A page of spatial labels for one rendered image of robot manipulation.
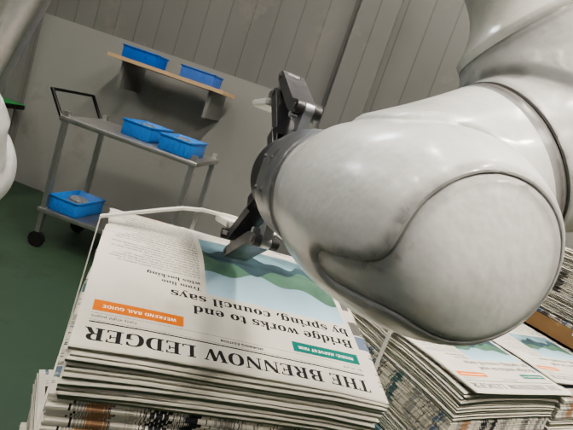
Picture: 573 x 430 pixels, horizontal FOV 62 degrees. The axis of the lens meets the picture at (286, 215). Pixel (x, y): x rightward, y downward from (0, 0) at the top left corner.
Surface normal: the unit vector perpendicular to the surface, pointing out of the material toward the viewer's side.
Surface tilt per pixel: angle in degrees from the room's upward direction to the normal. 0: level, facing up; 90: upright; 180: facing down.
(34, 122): 90
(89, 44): 90
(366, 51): 90
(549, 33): 79
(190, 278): 10
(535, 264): 84
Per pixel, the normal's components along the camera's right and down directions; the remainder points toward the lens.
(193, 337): 0.41, -0.83
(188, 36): -0.18, 0.12
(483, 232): 0.22, 0.07
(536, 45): -0.66, -0.28
